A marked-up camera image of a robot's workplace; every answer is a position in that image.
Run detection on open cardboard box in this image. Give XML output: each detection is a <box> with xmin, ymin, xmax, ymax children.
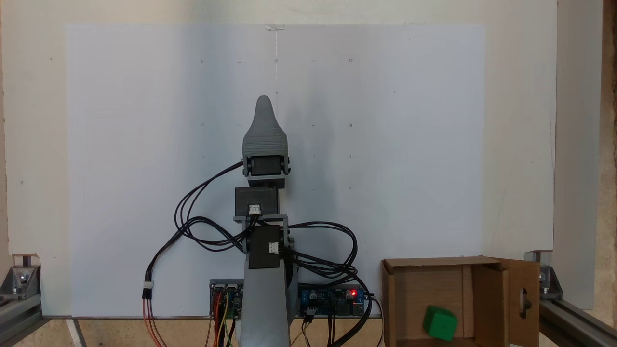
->
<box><xmin>381</xmin><ymin>255</ymin><xmax>540</xmax><ymax>347</ymax></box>

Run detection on green dice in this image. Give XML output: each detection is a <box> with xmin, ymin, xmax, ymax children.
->
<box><xmin>423</xmin><ymin>305</ymin><xmax>458</xmax><ymax>342</ymax></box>

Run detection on black cable with white connector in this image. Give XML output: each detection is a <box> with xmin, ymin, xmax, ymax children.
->
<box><xmin>142</xmin><ymin>217</ymin><xmax>249</xmax><ymax>302</ymax></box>

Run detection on red and orange wires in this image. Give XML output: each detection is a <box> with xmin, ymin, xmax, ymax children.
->
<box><xmin>142</xmin><ymin>292</ymin><xmax>223</xmax><ymax>347</ymax></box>

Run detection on aluminium frame post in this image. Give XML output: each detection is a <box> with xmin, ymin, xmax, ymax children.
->
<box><xmin>0</xmin><ymin>292</ymin><xmax>44</xmax><ymax>347</ymax></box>
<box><xmin>539</xmin><ymin>296</ymin><xmax>617</xmax><ymax>347</ymax></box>

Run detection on yellow and green jumper wires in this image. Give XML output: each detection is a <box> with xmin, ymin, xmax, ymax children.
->
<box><xmin>222</xmin><ymin>295</ymin><xmax>238</xmax><ymax>347</ymax></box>

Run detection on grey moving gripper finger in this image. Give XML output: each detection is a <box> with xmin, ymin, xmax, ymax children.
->
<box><xmin>242</xmin><ymin>95</ymin><xmax>291</xmax><ymax>176</ymax></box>

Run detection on metal corner bracket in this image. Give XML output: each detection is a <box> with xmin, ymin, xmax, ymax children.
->
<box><xmin>0</xmin><ymin>254</ymin><xmax>41</xmax><ymax>295</ymax></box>
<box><xmin>524</xmin><ymin>250</ymin><xmax>563</xmax><ymax>300</ymax></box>

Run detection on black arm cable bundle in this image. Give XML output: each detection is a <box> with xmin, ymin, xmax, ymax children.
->
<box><xmin>282</xmin><ymin>222</ymin><xmax>372</xmax><ymax>347</ymax></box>

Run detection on large white paper sheet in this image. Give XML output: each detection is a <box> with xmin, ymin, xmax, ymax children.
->
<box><xmin>64</xmin><ymin>23</ymin><xmax>486</xmax><ymax>319</ymax></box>

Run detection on blue circuit board red light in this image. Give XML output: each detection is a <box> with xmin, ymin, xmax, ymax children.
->
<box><xmin>296</xmin><ymin>284</ymin><xmax>367</xmax><ymax>318</ymax></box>

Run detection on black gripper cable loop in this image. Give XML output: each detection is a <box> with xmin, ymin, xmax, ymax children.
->
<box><xmin>174</xmin><ymin>161</ymin><xmax>251</xmax><ymax>254</ymax></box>

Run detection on circuit board with jumper wires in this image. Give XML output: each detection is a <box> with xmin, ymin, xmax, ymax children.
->
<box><xmin>210</xmin><ymin>280</ymin><xmax>245</xmax><ymax>320</ymax></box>

